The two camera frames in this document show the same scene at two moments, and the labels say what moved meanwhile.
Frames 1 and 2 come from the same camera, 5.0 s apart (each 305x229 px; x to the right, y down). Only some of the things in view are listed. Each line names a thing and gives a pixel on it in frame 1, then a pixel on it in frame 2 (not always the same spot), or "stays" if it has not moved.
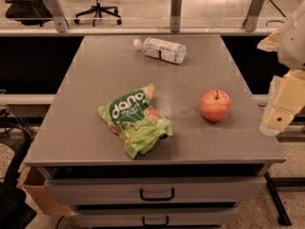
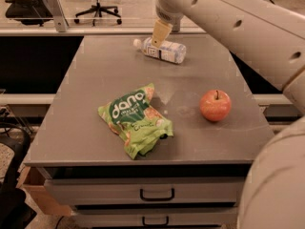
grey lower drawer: [151, 218] stays
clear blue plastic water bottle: [170, 52] stays
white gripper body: [293, 45] to [168, 15]
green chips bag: [140, 127] stays
